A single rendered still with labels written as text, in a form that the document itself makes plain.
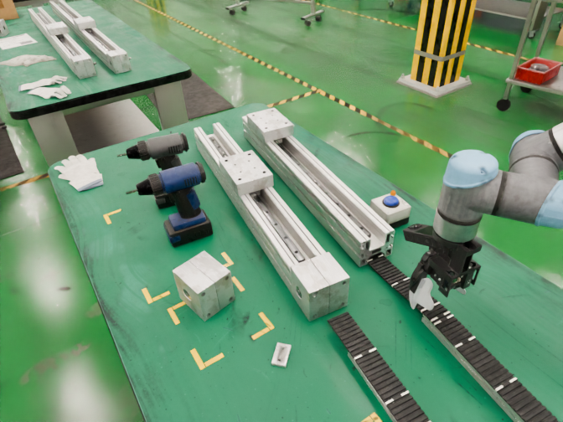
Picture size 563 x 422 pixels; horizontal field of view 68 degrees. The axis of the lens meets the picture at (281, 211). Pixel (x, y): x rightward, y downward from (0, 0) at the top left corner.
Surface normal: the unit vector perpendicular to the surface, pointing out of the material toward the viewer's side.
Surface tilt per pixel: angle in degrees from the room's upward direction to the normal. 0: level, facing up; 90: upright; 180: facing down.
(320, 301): 90
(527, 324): 0
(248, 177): 0
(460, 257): 90
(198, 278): 0
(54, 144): 90
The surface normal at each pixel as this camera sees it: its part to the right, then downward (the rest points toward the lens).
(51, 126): 0.54, 0.50
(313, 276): -0.04, -0.79
